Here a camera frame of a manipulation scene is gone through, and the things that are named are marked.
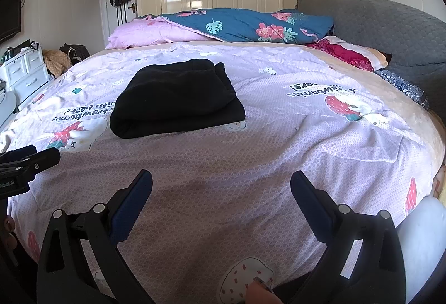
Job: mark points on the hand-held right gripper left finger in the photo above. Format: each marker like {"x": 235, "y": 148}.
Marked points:
{"x": 134, "y": 199}

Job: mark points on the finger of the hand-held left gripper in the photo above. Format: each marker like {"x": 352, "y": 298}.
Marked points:
{"x": 43, "y": 159}
{"x": 21, "y": 153}

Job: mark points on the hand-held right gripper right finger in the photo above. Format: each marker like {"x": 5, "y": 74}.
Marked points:
{"x": 310, "y": 199}

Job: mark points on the black sweater with orange cuffs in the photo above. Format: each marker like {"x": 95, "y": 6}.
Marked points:
{"x": 174, "y": 101}

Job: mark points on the beige clothes pile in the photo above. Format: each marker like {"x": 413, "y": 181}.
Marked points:
{"x": 55, "y": 63}

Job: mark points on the pile of clothes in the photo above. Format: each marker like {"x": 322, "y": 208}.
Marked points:
{"x": 76, "y": 53}

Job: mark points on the person's left hand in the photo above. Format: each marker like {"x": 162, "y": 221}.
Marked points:
{"x": 7, "y": 225}

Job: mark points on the person's right hand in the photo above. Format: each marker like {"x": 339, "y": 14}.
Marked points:
{"x": 261, "y": 293}

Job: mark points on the purple strawberry print bed sheet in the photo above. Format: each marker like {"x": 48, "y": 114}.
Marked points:
{"x": 244, "y": 168}

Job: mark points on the white drawer cabinet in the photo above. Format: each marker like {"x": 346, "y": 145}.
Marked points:
{"x": 24, "y": 70}

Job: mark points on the black paper bag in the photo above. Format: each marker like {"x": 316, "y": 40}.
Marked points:
{"x": 28, "y": 46}

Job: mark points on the pale blue padded bed edge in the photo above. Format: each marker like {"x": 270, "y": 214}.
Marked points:
{"x": 425, "y": 248}

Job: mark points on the dark blue patterned pillow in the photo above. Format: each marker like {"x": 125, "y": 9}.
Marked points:
{"x": 404, "y": 88}

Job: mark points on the red and cream pillow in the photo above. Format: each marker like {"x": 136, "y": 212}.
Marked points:
{"x": 348, "y": 56}

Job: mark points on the white room door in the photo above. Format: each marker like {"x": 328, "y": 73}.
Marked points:
{"x": 108, "y": 21}

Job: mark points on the grey padded headboard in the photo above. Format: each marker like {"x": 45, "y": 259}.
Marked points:
{"x": 383, "y": 28}

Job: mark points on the pink and blue floral duvet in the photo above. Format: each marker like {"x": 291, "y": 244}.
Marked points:
{"x": 244, "y": 25}

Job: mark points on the black wall television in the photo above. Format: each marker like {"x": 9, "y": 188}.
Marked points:
{"x": 8, "y": 16}

